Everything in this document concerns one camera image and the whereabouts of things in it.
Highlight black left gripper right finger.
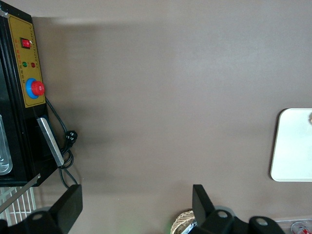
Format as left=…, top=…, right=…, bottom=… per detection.
left=192, top=184, right=216, bottom=227

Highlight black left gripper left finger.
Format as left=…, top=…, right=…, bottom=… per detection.
left=49, top=184, right=83, bottom=234

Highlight beige plastic tray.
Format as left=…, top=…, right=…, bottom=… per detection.
left=270, top=108, right=312, bottom=182

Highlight stacked aluminium foil containers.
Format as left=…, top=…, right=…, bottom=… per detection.
left=185, top=217, right=197, bottom=234

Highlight wicker basket holding foil containers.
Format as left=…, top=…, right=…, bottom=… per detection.
left=171, top=209, right=197, bottom=234

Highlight black power plug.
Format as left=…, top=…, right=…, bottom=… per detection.
left=65, top=130, right=79, bottom=148

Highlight clear acrylic bottle rack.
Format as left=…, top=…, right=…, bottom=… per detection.
left=274, top=216, right=312, bottom=234

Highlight red cola bottle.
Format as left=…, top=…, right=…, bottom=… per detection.
left=291, top=221, right=311, bottom=234

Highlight black sealing machine yellow panel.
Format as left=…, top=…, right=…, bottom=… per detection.
left=0, top=4, right=65, bottom=188

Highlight white wire rack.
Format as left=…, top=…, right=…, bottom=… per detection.
left=0, top=186, right=38, bottom=221

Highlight black machine power cable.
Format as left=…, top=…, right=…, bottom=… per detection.
left=45, top=97, right=79, bottom=190

